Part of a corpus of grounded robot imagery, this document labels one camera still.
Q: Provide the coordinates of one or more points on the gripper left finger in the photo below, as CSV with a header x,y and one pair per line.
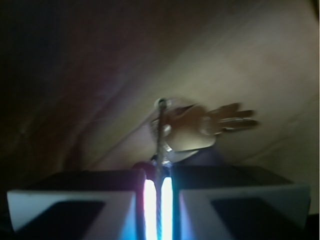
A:
x,y
81,205

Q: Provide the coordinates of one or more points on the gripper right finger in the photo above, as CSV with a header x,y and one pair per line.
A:
x,y
237,203

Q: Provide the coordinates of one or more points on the silver keys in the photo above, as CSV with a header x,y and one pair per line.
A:
x,y
181,131

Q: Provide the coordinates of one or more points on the brown paper bag bin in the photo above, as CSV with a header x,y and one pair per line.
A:
x,y
78,76

